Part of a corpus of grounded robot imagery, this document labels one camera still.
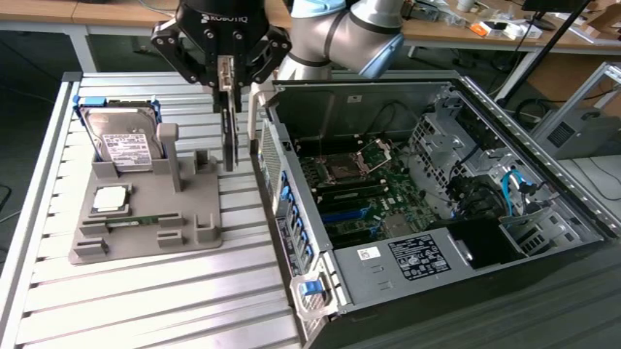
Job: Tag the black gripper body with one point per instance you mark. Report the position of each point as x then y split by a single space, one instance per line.
223 18

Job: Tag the graphics card with metal bracket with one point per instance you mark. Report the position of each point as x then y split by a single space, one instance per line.
229 138

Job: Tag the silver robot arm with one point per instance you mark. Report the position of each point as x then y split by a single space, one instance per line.
360 22

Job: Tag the wooden desk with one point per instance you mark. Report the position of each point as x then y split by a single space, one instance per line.
461 34
97 12

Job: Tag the hard disk with blue carrier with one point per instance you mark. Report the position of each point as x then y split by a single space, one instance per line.
123 140

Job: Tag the blue card retention clip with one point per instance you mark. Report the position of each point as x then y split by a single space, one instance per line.
305 246
292 204
301 232
296 218
284 177
288 191

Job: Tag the CPU socket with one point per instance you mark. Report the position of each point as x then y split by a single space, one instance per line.
342 169

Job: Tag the metal socket cover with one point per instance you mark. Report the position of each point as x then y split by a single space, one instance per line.
376 154

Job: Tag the open black PC case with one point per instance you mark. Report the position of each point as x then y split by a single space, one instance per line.
437 96

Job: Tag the grey plastic parts rack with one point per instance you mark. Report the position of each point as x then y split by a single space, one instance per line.
146 203

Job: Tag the silver CPU chip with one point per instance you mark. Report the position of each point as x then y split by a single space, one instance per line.
111 199

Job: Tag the grey metal drive cage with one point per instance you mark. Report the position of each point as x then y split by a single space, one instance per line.
437 145

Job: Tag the white cup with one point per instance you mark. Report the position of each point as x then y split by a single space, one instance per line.
467 5

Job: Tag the green RAM stick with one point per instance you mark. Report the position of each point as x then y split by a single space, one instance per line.
135 220

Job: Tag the orange small box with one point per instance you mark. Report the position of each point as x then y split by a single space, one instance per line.
487 28

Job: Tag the green motherboard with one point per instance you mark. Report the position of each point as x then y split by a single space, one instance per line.
402 189

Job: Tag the blue expansion slot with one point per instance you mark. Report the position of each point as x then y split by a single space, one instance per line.
346 215

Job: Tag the white small box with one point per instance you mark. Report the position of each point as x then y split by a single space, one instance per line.
524 32

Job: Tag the black slanted pole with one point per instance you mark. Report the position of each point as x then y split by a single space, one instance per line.
544 54

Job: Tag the black monitor with stand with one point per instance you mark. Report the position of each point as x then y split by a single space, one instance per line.
544 20

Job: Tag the blue case latch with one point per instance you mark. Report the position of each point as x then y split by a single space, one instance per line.
309 289

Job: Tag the grey power supply unit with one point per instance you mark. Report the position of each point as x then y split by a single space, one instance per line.
384 276

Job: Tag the grey computer tower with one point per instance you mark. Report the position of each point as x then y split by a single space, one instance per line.
577 134

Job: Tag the grey metal disk bay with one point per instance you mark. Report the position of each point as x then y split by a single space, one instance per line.
539 229

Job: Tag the aluminium profile frame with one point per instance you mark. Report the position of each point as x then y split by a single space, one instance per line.
595 78

